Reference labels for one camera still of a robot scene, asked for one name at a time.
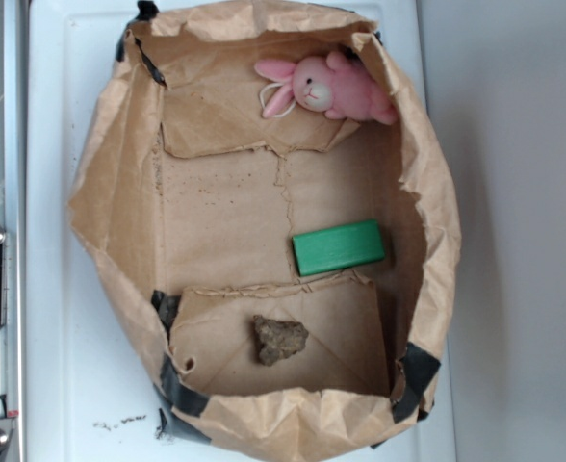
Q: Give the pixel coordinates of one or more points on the brown paper bag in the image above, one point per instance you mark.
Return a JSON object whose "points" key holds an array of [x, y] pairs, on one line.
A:
{"points": [[187, 200]]}

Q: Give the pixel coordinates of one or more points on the green rectangular block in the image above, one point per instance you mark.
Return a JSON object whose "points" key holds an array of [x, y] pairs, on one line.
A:
{"points": [[338, 248]]}

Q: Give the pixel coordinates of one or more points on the aluminium frame rail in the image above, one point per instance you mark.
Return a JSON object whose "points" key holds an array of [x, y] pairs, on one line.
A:
{"points": [[13, 22]]}

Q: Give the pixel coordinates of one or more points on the brown rough rock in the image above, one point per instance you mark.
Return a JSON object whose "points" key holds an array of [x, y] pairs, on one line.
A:
{"points": [[278, 340]]}

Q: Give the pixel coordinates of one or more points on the white plastic tray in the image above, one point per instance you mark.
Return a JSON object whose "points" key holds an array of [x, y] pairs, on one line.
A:
{"points": [[87, 396]]}

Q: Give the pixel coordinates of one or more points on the pink plush bunny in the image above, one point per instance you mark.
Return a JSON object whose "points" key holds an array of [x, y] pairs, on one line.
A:
{"points": [[334, 85]]}

